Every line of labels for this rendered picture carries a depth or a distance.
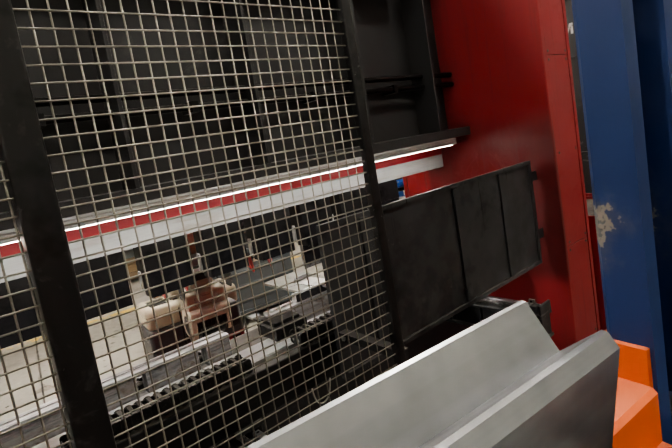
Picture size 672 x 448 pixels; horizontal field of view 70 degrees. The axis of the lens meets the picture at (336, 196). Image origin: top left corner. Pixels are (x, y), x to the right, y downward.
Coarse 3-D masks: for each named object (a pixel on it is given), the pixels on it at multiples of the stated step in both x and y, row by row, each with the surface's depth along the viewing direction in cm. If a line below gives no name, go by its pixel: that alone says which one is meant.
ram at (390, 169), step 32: (384, 160) 211; (416, 160) 225; (256, 192) 170; (288, 192) 178; (320, 192) 188; (96, 224) 136; (128, 224) 142; (160, 224) 148; (192, 224) 154; (96, 256) 136
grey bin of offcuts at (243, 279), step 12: (288, 252) 470; (276, 264) 462; (288, 264) 470; (240, 276) 442; (252, 276) 448; (264, 276) 455; (276, 276) 461; (252, 288) 448; (252, 300) 448; (264, 300) 455; (276, 300) 461; (288, 300) 488; (240, 312) 441
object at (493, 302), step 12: (480, 300) 184; (492, 300) 181; (504, 300) 180; (516, 300) 178; (528, 300) 175; (468, 312) 190; (480, 312) 184; (492, 312) 181; (540, 312) 165; (468, 324) 190
